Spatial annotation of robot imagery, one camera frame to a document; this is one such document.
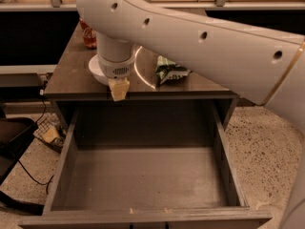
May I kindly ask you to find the white ceramic bowl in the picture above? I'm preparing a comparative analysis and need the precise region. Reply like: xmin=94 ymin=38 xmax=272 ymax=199
xmin=89 ymin=54 xmax=108 ymax=86

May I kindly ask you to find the black cable on floor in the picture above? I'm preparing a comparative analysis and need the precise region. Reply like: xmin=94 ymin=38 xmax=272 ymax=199
xmin=17 ymin=93 xmax=55 ymax=196

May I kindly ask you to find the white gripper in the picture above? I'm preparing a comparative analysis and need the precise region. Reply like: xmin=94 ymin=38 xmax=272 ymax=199
xmin=98 ymin=54 xmax=135 ymax=101

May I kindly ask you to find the red cola can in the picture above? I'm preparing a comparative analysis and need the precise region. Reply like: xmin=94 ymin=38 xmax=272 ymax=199
xmin=79 ymin=19 xmax=96 ymax=49

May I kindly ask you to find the wire basket with items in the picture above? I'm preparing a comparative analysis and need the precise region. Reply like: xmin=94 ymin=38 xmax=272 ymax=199
xmin=34 ymin=114 xmax=66 ymax=154

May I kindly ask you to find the open grey drawer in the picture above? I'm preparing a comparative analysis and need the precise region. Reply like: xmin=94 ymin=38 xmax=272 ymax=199
xmin=20 ymin=101 xmax=271 ymax=229

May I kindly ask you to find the black chair base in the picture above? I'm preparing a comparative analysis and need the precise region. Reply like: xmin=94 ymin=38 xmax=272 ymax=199
xmin=0 ymin=117 xmax=44 ymax=216

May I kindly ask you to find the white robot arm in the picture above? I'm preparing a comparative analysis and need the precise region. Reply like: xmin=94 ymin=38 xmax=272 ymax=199
xmin=76 ymin=0 xmax=305 ymax=132

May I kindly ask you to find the green white chip bag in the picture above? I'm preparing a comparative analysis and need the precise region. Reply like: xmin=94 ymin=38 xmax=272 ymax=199
xmin=155 ymin=55 xmax=191 ymax=85

